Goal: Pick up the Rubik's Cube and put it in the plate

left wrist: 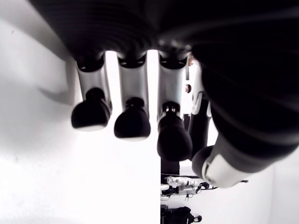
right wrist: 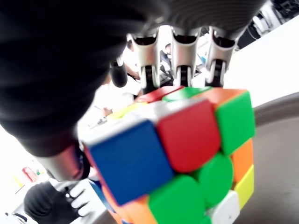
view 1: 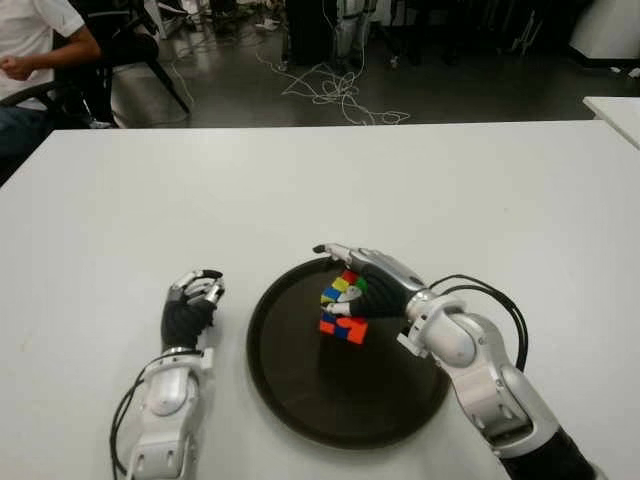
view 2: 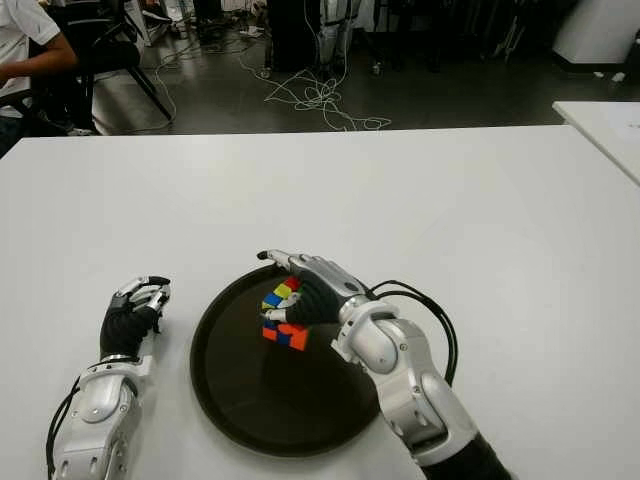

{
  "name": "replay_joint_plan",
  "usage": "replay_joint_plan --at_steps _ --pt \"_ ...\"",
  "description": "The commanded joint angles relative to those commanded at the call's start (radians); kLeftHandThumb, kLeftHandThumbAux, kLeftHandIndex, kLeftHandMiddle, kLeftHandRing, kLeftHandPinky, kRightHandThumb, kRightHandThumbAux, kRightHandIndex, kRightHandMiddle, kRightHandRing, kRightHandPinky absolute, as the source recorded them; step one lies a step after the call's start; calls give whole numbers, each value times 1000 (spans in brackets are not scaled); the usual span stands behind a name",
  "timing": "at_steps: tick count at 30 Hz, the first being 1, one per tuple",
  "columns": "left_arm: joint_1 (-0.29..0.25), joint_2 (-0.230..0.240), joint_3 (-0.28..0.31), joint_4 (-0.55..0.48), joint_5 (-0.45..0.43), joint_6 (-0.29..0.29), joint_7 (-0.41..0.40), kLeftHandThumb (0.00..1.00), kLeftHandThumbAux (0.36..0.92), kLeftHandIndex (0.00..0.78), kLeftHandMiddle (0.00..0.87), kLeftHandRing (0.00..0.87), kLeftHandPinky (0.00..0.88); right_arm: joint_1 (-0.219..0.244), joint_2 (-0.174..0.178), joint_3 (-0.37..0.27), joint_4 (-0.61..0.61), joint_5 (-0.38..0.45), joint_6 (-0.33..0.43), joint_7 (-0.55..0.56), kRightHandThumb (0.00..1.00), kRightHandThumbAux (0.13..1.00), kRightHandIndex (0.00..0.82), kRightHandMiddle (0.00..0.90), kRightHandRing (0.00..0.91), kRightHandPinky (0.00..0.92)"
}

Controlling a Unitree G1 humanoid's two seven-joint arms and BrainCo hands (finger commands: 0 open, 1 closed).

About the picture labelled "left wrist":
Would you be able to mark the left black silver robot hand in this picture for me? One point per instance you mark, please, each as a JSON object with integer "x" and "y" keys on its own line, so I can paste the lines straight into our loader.
{"x": 245, "y": 81}

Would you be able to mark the seated person in white shirt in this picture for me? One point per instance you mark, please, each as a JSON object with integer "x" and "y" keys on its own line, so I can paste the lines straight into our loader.
{"x": 197, "y": 79}

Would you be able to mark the black cabinet on casters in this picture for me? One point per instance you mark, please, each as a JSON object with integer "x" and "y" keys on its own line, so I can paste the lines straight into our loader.
{"x": 169, "y": 168}

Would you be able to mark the dark wheeled rack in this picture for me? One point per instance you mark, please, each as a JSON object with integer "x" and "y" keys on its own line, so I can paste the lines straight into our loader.
{"x": 182, "y": 214}

